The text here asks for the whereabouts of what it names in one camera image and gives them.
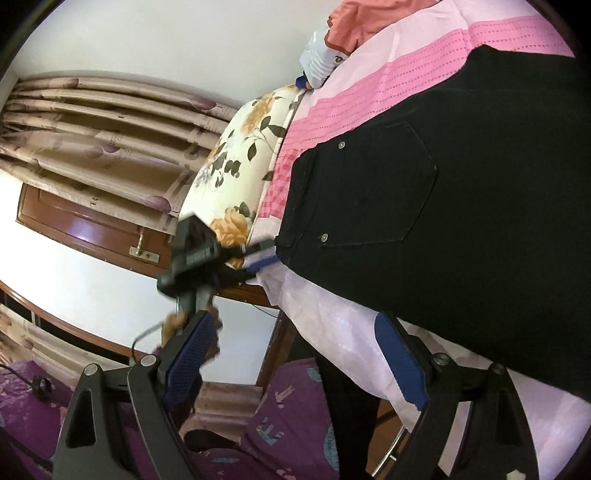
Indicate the beige patterned curtain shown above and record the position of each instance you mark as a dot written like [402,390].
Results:
[92,120]

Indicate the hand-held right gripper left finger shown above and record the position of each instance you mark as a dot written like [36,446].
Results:
[191,350]

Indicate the black pants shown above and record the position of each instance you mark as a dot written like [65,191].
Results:
[415,207]

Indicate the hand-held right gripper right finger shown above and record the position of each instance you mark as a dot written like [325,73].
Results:
[397,355]

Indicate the floral pillow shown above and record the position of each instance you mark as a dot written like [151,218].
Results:
[231,152]

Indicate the wooden door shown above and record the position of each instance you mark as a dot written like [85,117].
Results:
[83,221]

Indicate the purple printed pajamas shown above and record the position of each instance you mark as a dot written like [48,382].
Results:
[286,415]

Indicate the pink checked bedsheet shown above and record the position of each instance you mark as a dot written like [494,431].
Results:
[369,69]

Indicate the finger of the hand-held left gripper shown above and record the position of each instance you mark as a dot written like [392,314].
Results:
[263,264]
[258,247]

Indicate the person's left hand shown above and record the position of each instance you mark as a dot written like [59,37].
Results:
[173,325]

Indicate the brass door latch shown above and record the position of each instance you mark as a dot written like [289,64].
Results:
[143,249]

